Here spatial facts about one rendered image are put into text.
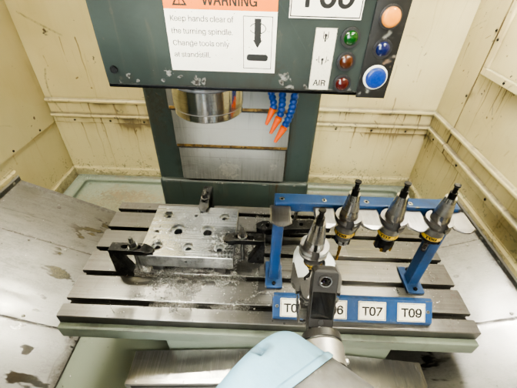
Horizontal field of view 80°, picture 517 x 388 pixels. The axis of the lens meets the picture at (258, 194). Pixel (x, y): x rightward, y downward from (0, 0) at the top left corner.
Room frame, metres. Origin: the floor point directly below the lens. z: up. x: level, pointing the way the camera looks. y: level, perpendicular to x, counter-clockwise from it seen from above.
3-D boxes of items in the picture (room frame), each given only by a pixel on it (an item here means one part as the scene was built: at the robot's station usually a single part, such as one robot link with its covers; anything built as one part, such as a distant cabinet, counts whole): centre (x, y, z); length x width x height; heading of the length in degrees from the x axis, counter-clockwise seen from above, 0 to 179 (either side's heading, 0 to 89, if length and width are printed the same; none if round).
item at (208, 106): (0.68, 0.12, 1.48); 0.16 x 0.16 x 0.12
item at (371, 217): (0.55, -0.28, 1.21); 0.07 x 0.05 x 0.01; 179
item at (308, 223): (0.78, -0.13, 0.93); 0.26 x 0.05 x 0.06; 94
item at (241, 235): (0.67, 0.04, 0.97); 0.13 x 0.03 x 0.15; 89
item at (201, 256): (0.71, 0.22, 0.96); 0.29 x 0.23 x 0.05; 89
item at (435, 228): (0.55, -0.44, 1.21); 0.06 x 0.06 x 0.03
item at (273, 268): (0.61, -0.06, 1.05); 0.10 x 0.05 x 0.30; 179
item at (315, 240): (0.45, -0.13, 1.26); 0.04 x 0.04 x 0.07
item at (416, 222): (0.55, -0.39, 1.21); 0.07 x 0.05 x 0.01; 179
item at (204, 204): (0.86, 0.19, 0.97); 0.13 x 0.03 x 0.15; 179
